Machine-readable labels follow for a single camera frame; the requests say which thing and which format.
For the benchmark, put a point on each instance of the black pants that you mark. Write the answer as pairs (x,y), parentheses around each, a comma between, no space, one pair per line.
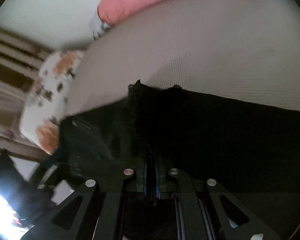
(233,167)

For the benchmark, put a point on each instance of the floral white pillow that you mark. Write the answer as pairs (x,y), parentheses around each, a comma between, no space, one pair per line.
(46,101)

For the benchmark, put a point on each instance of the wooden headboard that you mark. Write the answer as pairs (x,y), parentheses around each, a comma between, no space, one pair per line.
(20,61)

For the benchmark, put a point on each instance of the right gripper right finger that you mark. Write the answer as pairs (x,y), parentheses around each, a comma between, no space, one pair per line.
(162,190)

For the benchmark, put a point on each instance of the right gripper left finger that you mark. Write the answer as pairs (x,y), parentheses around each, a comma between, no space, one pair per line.
(141,180)

